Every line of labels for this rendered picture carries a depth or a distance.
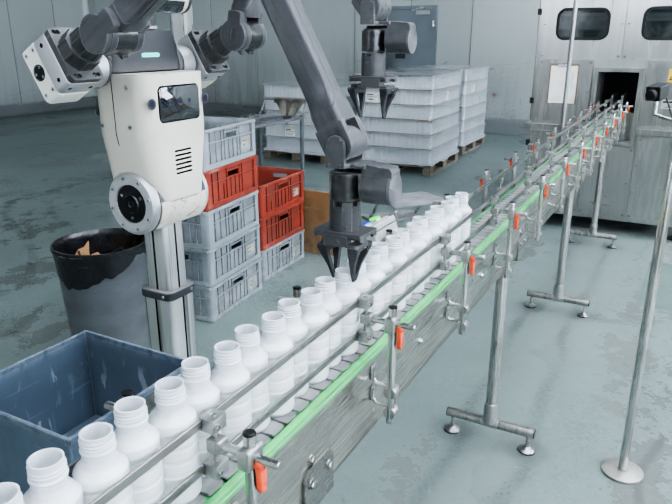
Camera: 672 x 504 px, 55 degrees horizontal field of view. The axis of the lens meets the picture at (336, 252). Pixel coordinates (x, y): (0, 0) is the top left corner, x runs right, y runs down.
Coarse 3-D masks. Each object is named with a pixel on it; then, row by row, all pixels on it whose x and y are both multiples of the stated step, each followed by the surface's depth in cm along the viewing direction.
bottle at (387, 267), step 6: (372, 246) 134; (378, 246) 134; (384, 246) 134; (384, 252) 134; (384, 258) 135; (384, 264) 135; (390, 264) 136; (384, 270) 134; (390, 270) 135; (390, 282) 136; (390, 288) 137; (390, 294) 137; (384, 300) 136; (390, 300) 138; (384, 306) 137
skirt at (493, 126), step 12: (96, 96) 1538; (204, 108) 1394; (216, 108) 1379; (228, 108) 1364; (240, 108) 1350; (252, 108) 1336; (492, 120) 1110; (504, 120) 1101; (516, 120) 1092; (492, 132) 1115; (504, 132) 1106; (516, 132) 1096; (528, 132) 1087
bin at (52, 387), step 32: (64, 352) 141; (96, 352) 145; (128, 352) 140; (160, 352) 135; (0, 384) 128; (32, 384) 135; (64, 384) 142; (96, 384) 148; (128, 384) 143; (0, 416) 113; (32, 416) 136; (64, 416) 143; (96, 416) 151; (0, 448) 117; (32, 448) 112; (64, 448) 107; (0, 480) 120
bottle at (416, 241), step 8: (408, 224) 151; (416, 224) 151; (416, 232) 148; (416, 240) 149; (416, 248) 149; (424, 256) 150; (416, 264) 150; (424, 264) 151; (416, 272) 150; (424, 272) 152; (416, 280) 151; (416, 288) 152
